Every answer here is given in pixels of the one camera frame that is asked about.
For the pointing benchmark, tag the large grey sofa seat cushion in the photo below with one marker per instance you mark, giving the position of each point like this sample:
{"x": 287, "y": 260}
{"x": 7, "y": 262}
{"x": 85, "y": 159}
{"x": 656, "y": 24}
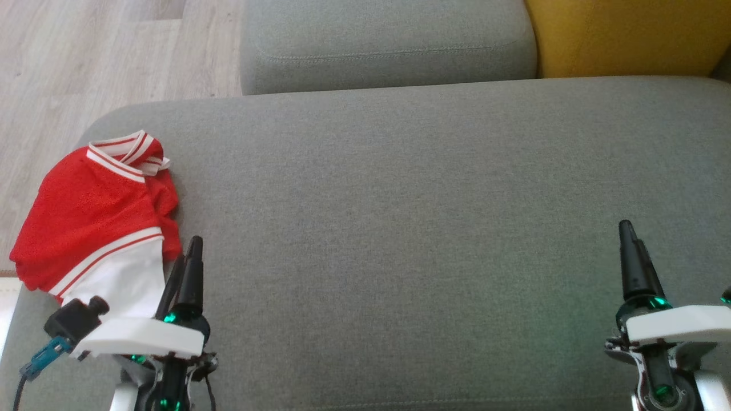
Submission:
{"x": 400, "y": 228}

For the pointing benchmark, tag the yellow sofa backrest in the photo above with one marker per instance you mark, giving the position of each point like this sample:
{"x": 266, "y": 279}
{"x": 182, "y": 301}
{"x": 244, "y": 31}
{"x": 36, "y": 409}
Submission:
{"x": 628, "y": 34}

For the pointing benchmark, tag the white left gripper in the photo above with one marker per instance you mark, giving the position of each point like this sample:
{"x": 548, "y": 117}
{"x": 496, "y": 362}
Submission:
{"x": 143, "y": 338}

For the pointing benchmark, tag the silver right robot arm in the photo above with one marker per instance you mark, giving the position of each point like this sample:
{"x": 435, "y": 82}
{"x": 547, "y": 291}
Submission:
{"x": 711, "y": 394}

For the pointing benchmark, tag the red shirt with white sleeves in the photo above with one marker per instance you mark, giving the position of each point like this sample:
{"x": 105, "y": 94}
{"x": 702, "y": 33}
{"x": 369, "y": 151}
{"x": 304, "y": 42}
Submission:
{"x": 85, "y": 211}

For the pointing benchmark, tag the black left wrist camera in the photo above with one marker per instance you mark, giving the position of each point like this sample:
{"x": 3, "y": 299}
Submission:
{"x": 74, "y": 319}

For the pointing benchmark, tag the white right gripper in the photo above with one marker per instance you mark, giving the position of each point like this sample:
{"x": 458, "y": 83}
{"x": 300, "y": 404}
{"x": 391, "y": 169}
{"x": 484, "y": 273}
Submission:
{"x": 674, "y": 324}

